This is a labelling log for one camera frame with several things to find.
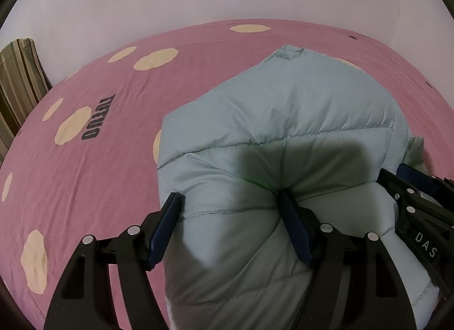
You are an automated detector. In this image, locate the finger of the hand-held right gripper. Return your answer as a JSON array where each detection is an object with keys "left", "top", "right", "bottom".
[
  {"left": 377, "top": 168, "right": 421, "bottom": 203},
  {"left": 396, "top": 163, "right": 442, "bottom": 193}
]

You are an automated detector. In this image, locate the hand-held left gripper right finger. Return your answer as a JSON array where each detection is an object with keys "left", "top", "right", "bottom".
[{"left": 279, "top": 190, "right": 417, "bottom": 330}]

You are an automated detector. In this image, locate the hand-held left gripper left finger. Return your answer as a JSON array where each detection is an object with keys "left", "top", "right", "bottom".
[{"left": 43, "top": 192, "right": 186, "bottom": 330}]

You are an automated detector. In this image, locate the light blue puffer jacket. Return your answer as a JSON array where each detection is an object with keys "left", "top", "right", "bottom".
[{"left": 156, "top": 44, "right": 442, "bottom": 330}]

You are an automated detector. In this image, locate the pink polka dot bed sheet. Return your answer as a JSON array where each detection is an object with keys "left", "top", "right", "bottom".
[{"left": 0, "top": 19, "right": 454, "bottom": 330}]

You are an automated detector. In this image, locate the striped pillow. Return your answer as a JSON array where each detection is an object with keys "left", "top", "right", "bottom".
[{"left": 0, "top": 38, "right": 54, "bottom": 164}]

